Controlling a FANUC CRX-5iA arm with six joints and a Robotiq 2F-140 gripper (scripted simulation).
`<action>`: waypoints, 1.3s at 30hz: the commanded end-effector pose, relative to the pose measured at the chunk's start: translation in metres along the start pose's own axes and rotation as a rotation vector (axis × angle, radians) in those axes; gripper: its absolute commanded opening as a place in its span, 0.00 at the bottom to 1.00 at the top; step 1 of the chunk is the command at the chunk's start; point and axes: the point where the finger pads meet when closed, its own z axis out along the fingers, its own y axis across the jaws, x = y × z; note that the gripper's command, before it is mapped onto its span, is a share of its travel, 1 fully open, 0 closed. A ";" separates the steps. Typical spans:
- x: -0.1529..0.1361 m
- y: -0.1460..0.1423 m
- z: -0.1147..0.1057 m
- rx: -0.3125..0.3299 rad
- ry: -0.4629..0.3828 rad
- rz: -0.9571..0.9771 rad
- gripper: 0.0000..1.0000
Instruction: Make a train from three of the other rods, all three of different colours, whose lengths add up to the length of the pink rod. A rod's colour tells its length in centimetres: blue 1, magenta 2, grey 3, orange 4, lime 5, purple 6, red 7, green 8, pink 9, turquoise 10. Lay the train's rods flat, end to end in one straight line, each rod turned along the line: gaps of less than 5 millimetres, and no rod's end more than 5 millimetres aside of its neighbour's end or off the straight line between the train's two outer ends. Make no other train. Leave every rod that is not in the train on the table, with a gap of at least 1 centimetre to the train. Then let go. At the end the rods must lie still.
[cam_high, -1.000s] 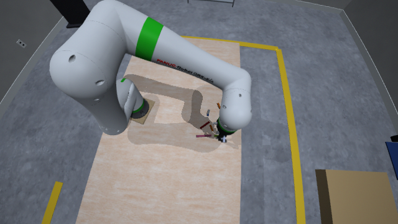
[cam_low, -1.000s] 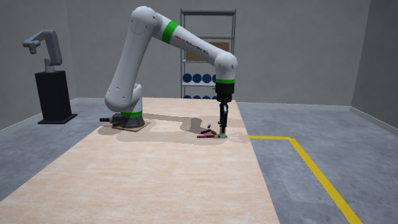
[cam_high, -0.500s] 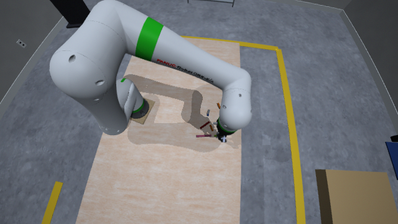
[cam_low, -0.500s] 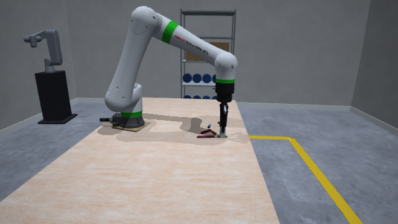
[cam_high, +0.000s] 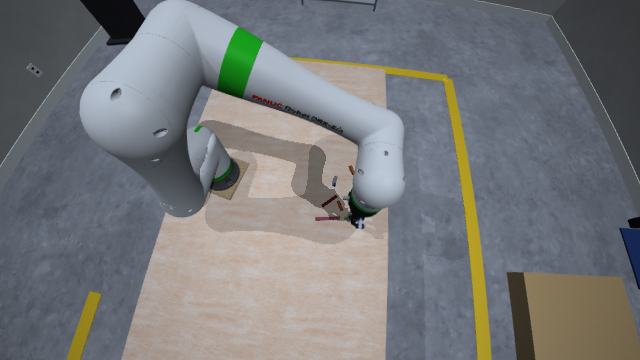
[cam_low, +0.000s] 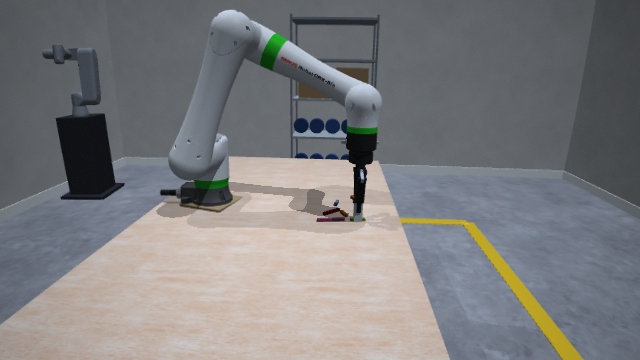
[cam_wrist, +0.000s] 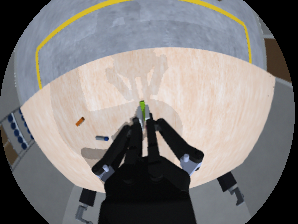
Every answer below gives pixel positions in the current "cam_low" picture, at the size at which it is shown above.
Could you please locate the pink rod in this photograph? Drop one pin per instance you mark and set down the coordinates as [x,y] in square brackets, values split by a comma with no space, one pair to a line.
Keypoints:
[331,219]

